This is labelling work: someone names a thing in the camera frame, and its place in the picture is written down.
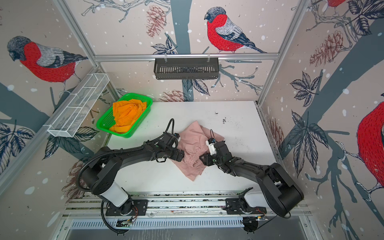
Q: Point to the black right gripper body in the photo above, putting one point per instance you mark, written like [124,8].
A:
[214,159]

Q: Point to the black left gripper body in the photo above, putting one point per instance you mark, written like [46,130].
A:
[174,153]

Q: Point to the pink shorts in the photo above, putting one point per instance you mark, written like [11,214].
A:
[193,143]

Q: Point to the orange shorts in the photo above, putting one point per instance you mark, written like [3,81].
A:
[126,113]

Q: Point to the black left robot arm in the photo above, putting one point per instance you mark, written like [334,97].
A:
[97,176]

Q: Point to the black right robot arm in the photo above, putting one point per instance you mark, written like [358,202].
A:
[281,192]

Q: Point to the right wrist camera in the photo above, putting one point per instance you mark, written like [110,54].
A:
[211,145]

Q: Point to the black hanging wall basket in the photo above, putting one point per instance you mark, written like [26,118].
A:
[186,69]

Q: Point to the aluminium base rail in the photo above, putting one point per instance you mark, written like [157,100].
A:
[165,205]

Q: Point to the aluminium horizontal frame bar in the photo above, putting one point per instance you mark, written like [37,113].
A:
[148,58]

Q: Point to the white wire wall basket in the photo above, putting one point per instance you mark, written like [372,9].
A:
[81,101]

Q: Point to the aluminium corner frame post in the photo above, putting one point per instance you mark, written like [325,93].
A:
[299,13]

